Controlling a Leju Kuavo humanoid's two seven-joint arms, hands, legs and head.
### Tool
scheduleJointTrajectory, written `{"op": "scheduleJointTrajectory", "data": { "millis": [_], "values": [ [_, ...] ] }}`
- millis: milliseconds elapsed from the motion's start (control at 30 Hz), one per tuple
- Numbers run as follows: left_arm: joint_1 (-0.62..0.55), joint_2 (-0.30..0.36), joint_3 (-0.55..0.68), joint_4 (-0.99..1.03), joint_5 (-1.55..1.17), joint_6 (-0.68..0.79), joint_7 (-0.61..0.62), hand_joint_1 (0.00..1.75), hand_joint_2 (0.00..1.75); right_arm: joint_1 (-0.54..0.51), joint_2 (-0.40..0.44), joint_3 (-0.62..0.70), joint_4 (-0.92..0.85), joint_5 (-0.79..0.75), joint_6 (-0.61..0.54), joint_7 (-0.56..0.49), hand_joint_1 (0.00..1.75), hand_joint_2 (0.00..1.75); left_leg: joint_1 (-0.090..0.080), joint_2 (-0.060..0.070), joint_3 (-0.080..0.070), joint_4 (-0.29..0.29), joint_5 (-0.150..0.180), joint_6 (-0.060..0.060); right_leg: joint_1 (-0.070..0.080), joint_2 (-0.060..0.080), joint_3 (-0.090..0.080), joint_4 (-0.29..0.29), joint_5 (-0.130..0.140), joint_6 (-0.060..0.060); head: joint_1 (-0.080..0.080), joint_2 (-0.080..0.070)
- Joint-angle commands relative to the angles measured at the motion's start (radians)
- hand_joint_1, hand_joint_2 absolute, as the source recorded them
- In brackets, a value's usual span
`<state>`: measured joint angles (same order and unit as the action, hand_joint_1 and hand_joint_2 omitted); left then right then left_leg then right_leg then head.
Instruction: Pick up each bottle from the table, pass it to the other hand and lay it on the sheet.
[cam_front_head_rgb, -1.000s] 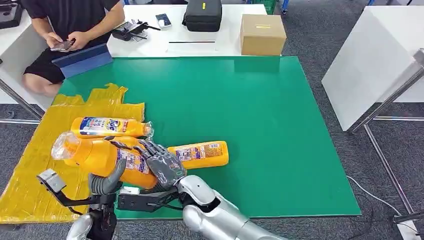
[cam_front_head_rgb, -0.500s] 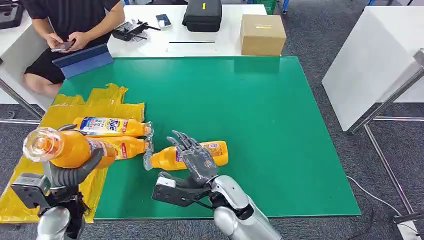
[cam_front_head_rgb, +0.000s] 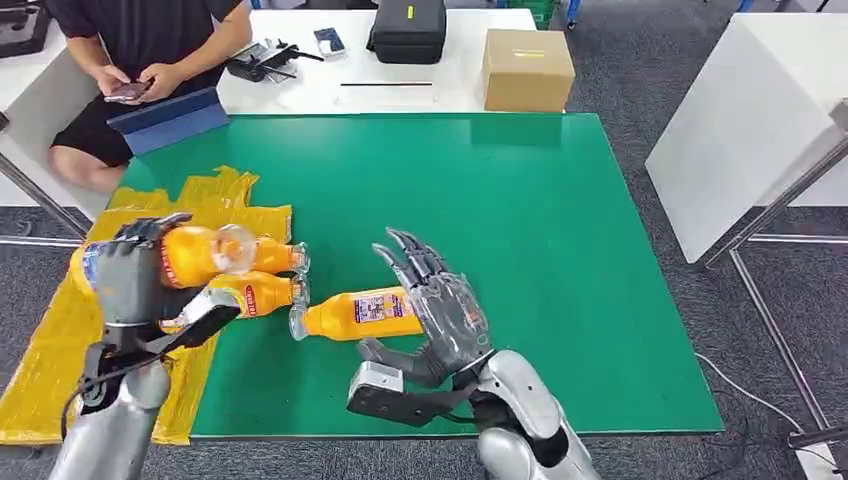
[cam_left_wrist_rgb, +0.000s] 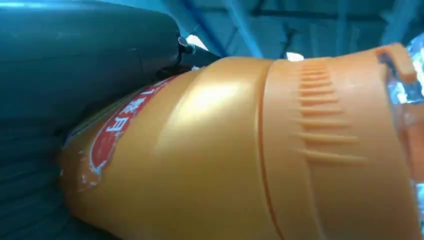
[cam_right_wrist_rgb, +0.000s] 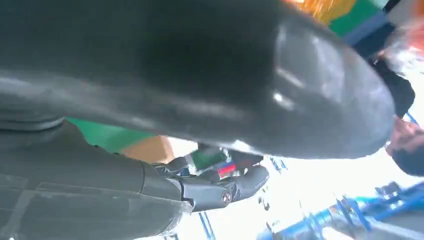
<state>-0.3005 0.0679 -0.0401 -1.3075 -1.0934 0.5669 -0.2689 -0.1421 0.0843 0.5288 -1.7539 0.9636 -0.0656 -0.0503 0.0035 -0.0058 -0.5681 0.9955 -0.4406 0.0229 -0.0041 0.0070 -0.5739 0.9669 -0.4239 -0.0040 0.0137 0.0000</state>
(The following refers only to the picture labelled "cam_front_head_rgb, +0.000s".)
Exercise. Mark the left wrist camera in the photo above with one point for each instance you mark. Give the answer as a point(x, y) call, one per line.
point(205, 318)

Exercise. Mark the white desk with metal legs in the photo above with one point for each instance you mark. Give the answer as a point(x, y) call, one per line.
point(33, 146)

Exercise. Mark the blue tablet case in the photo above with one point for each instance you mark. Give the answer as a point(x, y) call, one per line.
point(172, 122)

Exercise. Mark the smartphone with dark screen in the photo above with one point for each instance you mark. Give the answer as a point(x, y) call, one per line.
point(329, 41)

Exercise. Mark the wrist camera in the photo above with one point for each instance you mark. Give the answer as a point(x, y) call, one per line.
point(391, 401)
point(205, 318)

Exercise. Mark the black carrying case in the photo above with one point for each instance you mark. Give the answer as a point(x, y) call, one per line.
point(407, 30)

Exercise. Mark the thin black rod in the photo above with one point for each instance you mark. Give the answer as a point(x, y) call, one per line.
point(385, 84)

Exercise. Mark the person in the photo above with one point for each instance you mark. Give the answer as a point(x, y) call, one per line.
point(146, 30)

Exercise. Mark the large white table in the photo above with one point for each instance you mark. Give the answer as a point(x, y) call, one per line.
point(729, 126)

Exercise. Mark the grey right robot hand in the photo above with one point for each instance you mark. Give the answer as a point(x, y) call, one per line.
point(450, 324)

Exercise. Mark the person's dark phone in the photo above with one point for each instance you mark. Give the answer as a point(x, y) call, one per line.
point(127, 91)

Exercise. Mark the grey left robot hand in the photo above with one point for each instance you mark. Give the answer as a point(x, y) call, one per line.
point(129, 285)

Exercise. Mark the brown cardboard box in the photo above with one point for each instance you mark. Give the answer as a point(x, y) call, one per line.
point(528, 76)

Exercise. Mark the white floor block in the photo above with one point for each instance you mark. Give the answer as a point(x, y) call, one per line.
point(815, 462)

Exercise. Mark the black floor bar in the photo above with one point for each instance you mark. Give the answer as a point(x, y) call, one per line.
point(818, 436)

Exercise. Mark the green table mat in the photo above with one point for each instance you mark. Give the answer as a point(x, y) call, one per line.
point(530, 232)

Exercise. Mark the green crate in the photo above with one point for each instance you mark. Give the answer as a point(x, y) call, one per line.
point(533, 10)

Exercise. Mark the orange drink bottle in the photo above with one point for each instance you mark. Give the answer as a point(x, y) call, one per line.
point(275, 255)
point(265, 295)
point(192, 255)
point(331, 318)

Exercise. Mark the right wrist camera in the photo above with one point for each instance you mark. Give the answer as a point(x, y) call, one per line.
point(391, 401)

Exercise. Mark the yellow plastic sheet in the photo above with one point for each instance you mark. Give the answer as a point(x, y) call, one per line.
point(46, 371)

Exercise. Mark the black tray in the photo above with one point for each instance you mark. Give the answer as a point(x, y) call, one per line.
point(23, 30)

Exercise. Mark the steel table frame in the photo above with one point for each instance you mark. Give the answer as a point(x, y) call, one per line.
point(775, 199)

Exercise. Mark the black handheld controller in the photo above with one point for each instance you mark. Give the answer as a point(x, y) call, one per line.
point(257, 65)

